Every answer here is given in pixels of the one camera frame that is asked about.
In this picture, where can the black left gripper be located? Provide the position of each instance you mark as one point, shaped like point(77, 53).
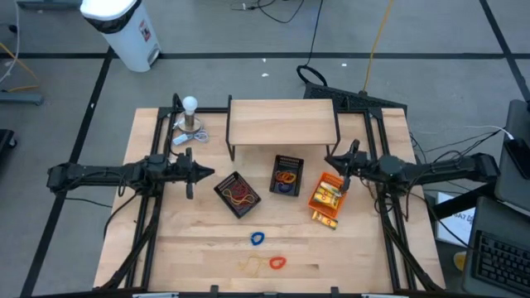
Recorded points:
point(178, 170)

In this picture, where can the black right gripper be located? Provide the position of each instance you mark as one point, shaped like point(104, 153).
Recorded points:
point(366, 166)

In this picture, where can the yellow rubber band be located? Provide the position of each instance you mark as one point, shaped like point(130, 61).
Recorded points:
point(256, 260)
point(238, 201)

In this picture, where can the orange plastic basket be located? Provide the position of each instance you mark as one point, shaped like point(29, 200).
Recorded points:
point(329, 214)

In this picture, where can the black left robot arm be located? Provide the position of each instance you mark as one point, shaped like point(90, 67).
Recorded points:
point(99, 176)

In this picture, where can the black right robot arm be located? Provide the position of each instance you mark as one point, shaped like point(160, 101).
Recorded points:
point(447, 169)

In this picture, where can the large black plastic basket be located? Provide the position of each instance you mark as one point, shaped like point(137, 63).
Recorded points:
point(229, 181)

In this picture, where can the brass lamp base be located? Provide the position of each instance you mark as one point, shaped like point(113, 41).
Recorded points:
point(189, 123)

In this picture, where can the small black plastic basket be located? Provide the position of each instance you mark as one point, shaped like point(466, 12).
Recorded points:
point(287, 162)

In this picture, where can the white light bulb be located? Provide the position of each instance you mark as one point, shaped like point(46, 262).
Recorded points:
point(190, 103)

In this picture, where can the white paper sheet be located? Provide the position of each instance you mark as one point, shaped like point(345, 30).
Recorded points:
point(457, 225)

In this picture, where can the yellow round object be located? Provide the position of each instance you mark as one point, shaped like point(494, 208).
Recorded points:
point(459, 260)

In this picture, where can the white trash can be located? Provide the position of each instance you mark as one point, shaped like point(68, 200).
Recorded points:
point(124, 37)

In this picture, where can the grey closed laptop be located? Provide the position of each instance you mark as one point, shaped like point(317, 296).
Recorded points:
point(511, 186)

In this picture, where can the black phone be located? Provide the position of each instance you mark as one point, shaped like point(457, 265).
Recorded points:
point(519, 157)

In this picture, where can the grey table foot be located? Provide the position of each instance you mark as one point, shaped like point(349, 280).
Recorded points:
point(20, 98)
point(45, 4)

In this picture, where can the wooden shelf riser black frame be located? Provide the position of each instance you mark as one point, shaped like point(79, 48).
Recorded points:
point(281, 122)

